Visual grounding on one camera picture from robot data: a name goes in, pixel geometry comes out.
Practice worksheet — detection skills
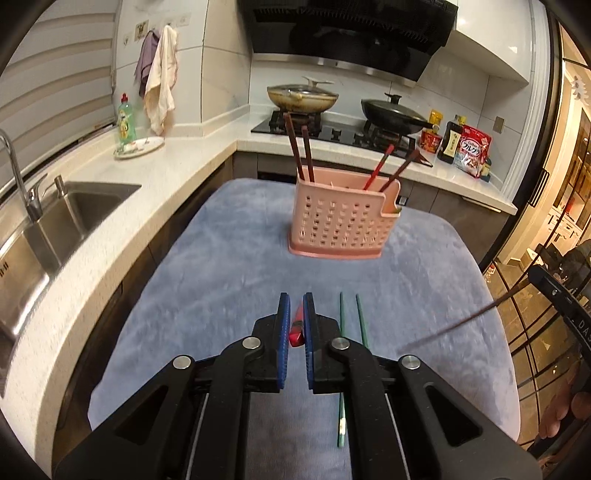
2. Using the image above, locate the brown chopstick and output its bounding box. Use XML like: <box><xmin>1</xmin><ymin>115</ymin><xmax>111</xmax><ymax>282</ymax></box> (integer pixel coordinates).
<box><xmin>397</xmin><ymin>283</ymin><xmax>533</xmax><ymax>354</ymax></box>

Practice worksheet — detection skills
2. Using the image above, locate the black framed glass door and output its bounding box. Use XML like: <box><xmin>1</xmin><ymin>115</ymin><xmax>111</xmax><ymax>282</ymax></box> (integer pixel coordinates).
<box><xmin>479</xmin><ymin>0</ymin><xmax>591</xmax><ymax>462</ymax></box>

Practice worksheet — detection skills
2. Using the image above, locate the dark red chopstick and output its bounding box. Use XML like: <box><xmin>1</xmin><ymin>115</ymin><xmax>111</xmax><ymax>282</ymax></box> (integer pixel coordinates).
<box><xmin>283</xmin><ymin>113</ymin><xmax>306</xmax><ymax>182</ymax></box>
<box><xmin>301</xmin><ymin>126</ymin><xmax>316</xmax><ymax>184</ymax></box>

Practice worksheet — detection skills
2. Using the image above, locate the dark sauce bottle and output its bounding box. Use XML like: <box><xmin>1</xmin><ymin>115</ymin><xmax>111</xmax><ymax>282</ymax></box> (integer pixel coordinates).
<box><xmin>437</xmin><ymin>115</ymin><xmax>464</xmax><ymax>164</ymax></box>

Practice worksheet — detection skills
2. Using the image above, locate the stainless steel sink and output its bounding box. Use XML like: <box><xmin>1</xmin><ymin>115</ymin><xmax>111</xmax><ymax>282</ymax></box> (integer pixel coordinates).
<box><xmin>0</xmin><ymin>181</ymin><xmax>142</xmax><ymax>398</ymax></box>

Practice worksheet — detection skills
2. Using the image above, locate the small red food packet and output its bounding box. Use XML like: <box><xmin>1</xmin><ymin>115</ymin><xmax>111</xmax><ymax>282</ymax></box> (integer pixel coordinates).
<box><xmin>420</xmin><ymin>128</ymin><xmax>442</xmax><ymax>154</ymax></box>

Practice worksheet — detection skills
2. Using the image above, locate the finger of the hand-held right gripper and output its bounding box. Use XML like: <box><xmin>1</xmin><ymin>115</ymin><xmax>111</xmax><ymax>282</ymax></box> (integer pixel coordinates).
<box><xmin>528</xmin><ymin>266</ymin><xmax>575</xmax><ymax>310</ymax></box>

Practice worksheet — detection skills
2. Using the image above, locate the pink perforated utensil holder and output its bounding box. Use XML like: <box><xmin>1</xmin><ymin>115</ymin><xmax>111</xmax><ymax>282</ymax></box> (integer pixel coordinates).
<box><xmin>288</xmin><ymin>178</ymin><xmax>402</xmax><ymax>260</ymax></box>

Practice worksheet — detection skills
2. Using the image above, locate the dark maroon chopstick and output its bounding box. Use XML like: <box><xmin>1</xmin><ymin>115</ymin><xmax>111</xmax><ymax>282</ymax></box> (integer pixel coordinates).
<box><xmin>379</xmin><ymin>148</ymin><xmax>421</xmax><ymax>194</ymax></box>

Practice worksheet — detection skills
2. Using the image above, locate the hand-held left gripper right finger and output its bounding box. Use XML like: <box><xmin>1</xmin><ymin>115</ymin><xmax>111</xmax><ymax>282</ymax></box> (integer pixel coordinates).
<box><xmin>302</xmin><ymin>292</ymin><xmax>543</xmax><ymax>480</ymax></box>

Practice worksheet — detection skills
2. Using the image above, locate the red and white cereal bag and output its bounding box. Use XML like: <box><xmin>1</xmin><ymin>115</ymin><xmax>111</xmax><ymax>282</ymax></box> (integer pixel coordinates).
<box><xmin>453</xmin><ymin>124</ymin><xmax>493</xmax><ymax>179</ymax></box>

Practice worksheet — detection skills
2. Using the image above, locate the green dish soap bottle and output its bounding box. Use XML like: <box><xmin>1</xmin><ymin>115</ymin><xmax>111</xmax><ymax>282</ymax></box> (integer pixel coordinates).
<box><xmin>117</xmin><ymin>93</ymin><xmax>138</xmax><ymax>144</ymax></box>

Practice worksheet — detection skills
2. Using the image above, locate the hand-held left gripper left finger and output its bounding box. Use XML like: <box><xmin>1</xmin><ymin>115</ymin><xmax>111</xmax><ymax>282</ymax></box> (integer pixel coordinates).
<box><xmin>53</xmin><ymin>292</ymin><xmax>291</xmax><ymax>480</ymax></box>

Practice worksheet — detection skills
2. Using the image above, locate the beige pan with lid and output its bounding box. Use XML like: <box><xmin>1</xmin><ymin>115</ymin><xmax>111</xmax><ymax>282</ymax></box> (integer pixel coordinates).
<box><xmin>267</xmin><ymin>76</ymin><xmax>339</xmax><ymax>114</ymax></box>

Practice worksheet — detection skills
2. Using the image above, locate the black wok with lid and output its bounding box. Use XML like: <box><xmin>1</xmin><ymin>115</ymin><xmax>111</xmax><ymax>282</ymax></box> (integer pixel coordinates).
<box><xmin>360</xmin><ymin>93</ymin><xmax>435</xmax><ymax>133</ymax></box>

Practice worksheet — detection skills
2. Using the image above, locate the black gas stove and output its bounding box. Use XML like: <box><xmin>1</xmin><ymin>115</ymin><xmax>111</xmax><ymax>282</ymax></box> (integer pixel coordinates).
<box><xmin>250</xmin><ymin>111</ymin><xmax>435</xmax><ymax>168</ymax></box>

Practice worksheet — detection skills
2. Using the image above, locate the purple hanging cloth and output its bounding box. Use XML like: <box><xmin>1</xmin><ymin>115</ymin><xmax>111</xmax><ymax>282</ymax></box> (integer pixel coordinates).
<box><xmin>135</xmin><ymin>30</ymin><xmax>160</xmax><ymax>93</ymax></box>

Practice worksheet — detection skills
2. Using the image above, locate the blue-grey plush mat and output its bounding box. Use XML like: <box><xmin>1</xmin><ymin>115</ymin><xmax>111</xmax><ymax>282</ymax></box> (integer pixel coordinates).
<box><xmin>88</xmin><ymin>178</ymin><xmax>520</xmax><ymax>480</ymax></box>

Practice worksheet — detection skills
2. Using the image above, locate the black range hood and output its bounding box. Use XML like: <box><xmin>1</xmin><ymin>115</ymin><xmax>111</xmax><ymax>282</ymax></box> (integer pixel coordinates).
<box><xmin>238</xmin><ymin>0</ymin><xmax>459</xmax><ymax>85</ymax></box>

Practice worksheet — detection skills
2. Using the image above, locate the red chopstick with black band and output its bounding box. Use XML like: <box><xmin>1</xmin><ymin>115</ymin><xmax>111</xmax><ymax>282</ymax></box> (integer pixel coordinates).
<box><xmin>362</xmin><ymin>144</ymin><xmax>396</xmax><ymax>191</ymax></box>

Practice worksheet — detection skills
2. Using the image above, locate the cream hanging towel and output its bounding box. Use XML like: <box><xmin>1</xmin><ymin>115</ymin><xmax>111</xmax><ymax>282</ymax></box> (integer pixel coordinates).
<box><xmin>143</xmin><ymin>25</ymin><xmax>179</xmax><ymax>136</ymax></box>

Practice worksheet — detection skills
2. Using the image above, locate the white plate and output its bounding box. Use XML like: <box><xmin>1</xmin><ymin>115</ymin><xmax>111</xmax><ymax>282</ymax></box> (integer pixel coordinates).
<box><xmin>114</xmin><ymin>136</ymin><xmax>165</xmax><ymax>160</ymax></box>

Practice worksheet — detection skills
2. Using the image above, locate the bright red chopstick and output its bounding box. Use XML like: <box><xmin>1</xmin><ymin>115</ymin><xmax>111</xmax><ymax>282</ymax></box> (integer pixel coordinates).
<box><xmin>289</xmin><ymin>305</ymin><xmax>306</xmax><ymax>347</ymax></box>

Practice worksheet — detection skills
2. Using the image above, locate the chrome faucet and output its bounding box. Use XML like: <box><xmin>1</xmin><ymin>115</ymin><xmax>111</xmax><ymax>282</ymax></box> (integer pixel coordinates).
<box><xmin>0</xmin><ymin>129</ymin><xmax>48</xmax><ymax>222</ymax></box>

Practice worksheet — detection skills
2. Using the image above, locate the person's right hand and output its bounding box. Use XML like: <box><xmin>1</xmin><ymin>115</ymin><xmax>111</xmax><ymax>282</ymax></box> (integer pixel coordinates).
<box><xmin>539</xmin><ymin>364</ymin><xmax>591</xmax><ymax>440</ymax></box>

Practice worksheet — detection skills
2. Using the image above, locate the green chopstick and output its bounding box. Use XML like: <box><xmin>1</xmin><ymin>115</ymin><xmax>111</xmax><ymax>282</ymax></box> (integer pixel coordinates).
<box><xmin>335</xmin><ymin>292</ymin><xmax>347</xmax><ymax>449</ymax></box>
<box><xmin>355</xmin><ymin>294</ymin><xmax>370</xmax><ymax>350</ymax></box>

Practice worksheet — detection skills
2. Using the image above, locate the window blind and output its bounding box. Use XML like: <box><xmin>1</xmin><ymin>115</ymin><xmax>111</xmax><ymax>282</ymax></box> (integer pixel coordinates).
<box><xmin>0</xmin><ymin>0</ymin><xmax>117</xmax><ymax>178</ymax></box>

